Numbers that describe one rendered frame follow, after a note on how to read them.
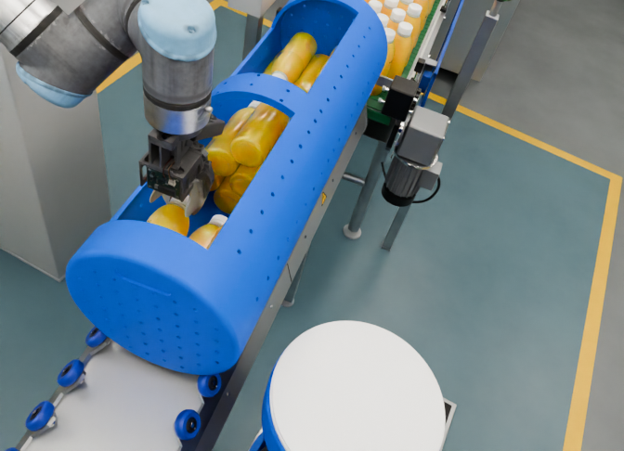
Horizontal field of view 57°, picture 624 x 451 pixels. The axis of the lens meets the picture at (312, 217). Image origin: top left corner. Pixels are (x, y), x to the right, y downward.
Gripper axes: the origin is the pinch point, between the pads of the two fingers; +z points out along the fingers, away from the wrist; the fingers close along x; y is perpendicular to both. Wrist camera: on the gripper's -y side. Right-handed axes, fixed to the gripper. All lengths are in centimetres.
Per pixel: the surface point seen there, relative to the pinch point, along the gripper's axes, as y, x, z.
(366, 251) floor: -100, 34, 112
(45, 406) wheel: 34.8, -4.0, 13.6
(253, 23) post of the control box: -88, -23, 19
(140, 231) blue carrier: 16.4, 2.1, -11.2
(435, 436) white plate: 18, 52, 8
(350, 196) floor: -127, 18, 112
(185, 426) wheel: 29.0, 15.8, 14.3
